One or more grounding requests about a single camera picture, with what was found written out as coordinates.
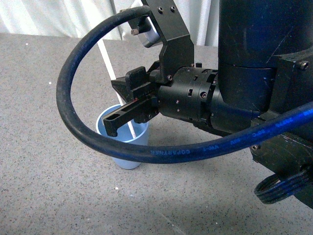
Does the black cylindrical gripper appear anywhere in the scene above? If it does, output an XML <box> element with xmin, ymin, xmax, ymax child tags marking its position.
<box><xmin>102</xmin><ymin>66</ymin><xmax>218</xmax><ymax>137</ymax></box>

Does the white chopstick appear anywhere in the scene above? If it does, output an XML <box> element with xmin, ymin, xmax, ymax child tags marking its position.
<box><xmin>97</xmin><ymin>40</ymin><xmax>136</xmax><ymax>138</ymax></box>

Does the light blue cup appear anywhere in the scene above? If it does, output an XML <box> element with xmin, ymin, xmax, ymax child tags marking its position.
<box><xmin>95</xmin><ymin>104</ymin><xmax>150</xmax><ymax>170</ymax></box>

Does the grey curtain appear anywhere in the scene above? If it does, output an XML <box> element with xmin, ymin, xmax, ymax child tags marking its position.
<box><xmin>0</xmin><ymin>0</ymin><xmax>219</xmax><ymax>47</ymax></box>

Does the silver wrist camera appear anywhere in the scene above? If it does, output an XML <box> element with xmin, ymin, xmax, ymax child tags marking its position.
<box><xmin>137</xmin><ymin>17</ymin><xmax>162</xmax><ymax>48</ymax></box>

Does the dark blue cable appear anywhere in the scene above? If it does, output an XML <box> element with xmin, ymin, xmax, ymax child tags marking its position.
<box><xmin>56</xmin><ymin>5</ymin><xmax>313</xmax><ymax>165</ymax></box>

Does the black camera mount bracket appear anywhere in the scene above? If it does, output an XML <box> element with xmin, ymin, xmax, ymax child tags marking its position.
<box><xmin>129</xmin><ymin>0</ymin><xmax>194</xmax><ymax>84</ymax></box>

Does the black cable bundle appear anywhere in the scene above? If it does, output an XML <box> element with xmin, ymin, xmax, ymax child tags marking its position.
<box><xmin>254</xmin><ymin>164</ymin><xmax>313</xmax><ymax>204</ymax></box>

